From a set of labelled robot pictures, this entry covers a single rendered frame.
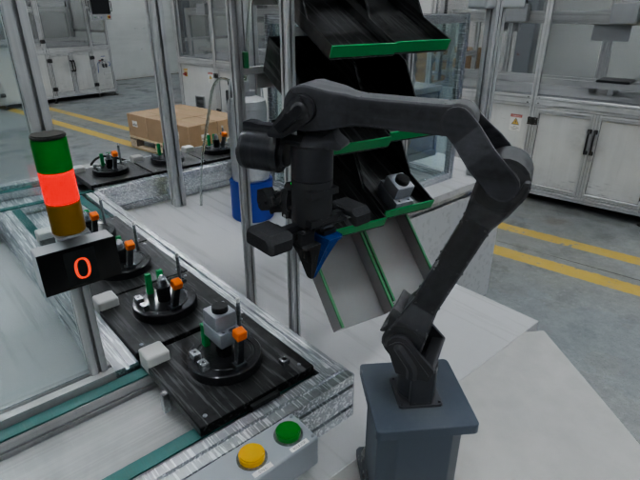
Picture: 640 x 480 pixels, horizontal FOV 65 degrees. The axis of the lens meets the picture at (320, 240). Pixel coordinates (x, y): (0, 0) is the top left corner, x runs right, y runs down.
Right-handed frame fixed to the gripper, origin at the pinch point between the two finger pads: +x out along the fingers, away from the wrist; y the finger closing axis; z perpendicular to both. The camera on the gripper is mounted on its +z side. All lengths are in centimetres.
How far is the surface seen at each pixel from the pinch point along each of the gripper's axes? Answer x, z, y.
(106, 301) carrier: 27, 53, 15
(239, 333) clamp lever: 18.2, 12.6, 5.4
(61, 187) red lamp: -8.0, 29.3, 24.4
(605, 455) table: 39, -35, -39
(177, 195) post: 36, 126, -38
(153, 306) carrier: 27, 44, 8
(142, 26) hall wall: 28, 1168, -473
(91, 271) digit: 7.0, 28.9, 22.7
